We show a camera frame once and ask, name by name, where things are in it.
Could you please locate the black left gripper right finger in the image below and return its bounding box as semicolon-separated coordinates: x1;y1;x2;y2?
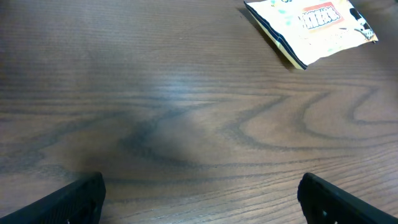
297;172;397;224

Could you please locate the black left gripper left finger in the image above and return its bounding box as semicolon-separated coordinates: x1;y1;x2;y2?
1;172;106;224

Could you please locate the yellow snack bag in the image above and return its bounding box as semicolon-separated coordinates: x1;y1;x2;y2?
244;0;378;70

